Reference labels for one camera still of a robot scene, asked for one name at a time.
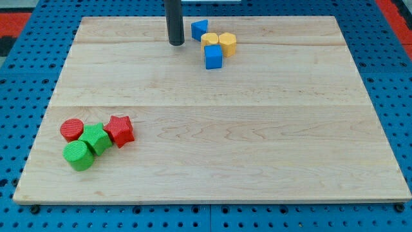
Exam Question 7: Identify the blue cube block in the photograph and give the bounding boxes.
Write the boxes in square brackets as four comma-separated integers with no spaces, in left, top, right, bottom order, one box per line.
[204,44,223,70]

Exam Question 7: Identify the yellow hexagon block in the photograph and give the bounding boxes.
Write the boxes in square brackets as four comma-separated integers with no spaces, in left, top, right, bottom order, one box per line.
[219,32,237,57]

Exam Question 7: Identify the yellow pentagon block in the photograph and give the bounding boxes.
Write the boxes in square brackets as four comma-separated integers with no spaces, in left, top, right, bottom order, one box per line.
[201,32,219,52]

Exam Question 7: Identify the light wooden board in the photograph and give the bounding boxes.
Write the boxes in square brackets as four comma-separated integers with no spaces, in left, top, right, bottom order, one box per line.
[14,16,411,205]

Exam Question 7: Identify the red star block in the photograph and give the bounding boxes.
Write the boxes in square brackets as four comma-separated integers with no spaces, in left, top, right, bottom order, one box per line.
[104,115,135,148]

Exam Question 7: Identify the blue triangular block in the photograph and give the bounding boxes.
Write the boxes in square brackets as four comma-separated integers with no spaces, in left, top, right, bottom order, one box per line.
[191,19,209,41]

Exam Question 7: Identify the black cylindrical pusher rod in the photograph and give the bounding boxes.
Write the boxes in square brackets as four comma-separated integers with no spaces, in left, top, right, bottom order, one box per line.
[164,0,185,46]

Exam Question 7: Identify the green star block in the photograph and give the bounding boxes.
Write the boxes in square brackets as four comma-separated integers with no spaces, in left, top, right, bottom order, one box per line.
[79,122,113,156]

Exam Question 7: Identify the green cylinder block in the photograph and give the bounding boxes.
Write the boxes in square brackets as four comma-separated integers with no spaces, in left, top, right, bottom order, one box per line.
[62,140,94,171]

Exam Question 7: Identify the red cylinder block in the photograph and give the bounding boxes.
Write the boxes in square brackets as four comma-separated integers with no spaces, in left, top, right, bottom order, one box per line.
[60,119,84,142]

